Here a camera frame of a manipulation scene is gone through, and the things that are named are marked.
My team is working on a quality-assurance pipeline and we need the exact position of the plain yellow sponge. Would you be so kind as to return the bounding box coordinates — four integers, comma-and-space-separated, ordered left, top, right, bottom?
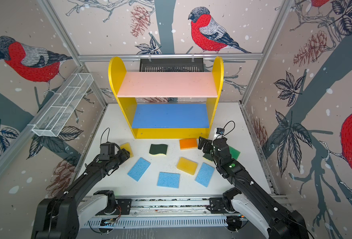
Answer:
120, 142, 134, 157

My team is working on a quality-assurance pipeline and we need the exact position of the dark green wavy sponge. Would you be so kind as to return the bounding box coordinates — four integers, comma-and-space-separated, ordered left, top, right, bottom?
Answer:
149, 144, 168, 155
203, 153, 213, 161

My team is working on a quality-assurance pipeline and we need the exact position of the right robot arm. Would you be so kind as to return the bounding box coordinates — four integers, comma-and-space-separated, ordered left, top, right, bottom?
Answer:
198, 137, 312, 239

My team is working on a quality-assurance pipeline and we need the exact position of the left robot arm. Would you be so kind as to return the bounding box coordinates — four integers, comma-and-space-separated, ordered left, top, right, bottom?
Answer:
31, 142, 130, 239

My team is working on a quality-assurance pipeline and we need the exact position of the yellow shelf unit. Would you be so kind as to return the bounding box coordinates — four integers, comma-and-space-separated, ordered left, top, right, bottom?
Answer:
108, 57, 224, 139

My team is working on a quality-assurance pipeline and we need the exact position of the bright green flat sponge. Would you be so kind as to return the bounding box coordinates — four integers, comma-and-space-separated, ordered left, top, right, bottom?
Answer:
229, 146, 241, 160

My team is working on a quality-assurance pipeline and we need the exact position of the orange sponge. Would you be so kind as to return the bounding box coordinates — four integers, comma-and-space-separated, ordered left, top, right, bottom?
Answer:
179, 138, 198, 150

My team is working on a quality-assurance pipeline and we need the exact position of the left blue sponge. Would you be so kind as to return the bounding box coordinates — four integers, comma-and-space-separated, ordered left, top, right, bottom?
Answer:
128, 157, 151, 182

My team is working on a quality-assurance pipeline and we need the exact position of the blue sponge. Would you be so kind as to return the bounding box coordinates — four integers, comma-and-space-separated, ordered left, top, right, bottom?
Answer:
195, 163, 215, 187
128, 157, 151, 182
157, 172, 180, 189

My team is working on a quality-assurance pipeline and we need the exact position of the yellow orange-tinted sponge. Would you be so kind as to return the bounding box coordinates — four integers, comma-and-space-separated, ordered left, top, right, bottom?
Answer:
176, 157, 198, 175

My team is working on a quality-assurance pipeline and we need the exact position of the right blue sponge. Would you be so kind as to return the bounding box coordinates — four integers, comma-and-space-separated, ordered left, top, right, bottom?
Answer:
195, 163, 215, 187

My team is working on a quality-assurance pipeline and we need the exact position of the middle blue sponge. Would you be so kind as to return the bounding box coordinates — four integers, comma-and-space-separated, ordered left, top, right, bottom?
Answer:
157, 172, 180, 189

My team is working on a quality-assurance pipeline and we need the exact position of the black perforated metal tray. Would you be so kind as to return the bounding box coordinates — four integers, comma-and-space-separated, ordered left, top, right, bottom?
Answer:
139, 58, 204, 72

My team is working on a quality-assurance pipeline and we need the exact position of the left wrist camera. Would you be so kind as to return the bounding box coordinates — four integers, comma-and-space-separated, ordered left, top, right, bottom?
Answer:
100, 142, 115, 156

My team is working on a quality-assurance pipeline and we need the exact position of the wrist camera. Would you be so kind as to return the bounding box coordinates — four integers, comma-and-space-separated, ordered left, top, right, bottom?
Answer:
100, 142, 115, 156
216, 127, 225, 135

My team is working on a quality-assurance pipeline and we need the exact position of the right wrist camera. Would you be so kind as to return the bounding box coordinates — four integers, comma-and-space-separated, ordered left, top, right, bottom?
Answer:
216, 127, 225, 135

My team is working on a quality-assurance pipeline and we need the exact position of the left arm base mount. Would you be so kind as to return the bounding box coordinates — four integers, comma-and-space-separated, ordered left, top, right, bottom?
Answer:
96, 199, 132, 216

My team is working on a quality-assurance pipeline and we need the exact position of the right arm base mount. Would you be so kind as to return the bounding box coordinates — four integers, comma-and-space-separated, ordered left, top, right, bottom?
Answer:
206, 197, 237, 214

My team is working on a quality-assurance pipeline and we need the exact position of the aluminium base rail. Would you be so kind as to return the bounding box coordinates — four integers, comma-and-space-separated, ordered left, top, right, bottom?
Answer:
45, 195, 293, 219

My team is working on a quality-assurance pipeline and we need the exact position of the white wire mesh basket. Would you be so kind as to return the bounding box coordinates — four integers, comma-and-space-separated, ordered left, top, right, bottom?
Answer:
32, 73, 94, 137

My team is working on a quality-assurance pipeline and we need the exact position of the horizontal aluminium frame bar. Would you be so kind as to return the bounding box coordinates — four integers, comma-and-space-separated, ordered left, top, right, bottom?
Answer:
78, 53, 264, 63

